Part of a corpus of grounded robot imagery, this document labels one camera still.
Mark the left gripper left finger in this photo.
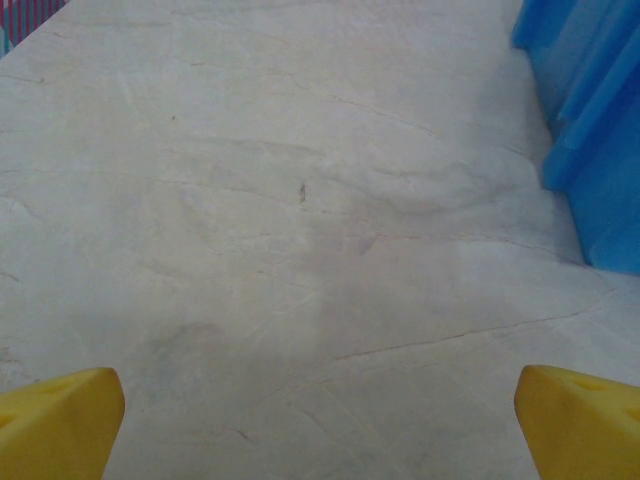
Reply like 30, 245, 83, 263
0, 367, 126, 480

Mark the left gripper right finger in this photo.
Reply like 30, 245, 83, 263
514, 364, 640, 480

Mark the blue plastic bin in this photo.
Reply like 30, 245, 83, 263
510, 0, 640, 276

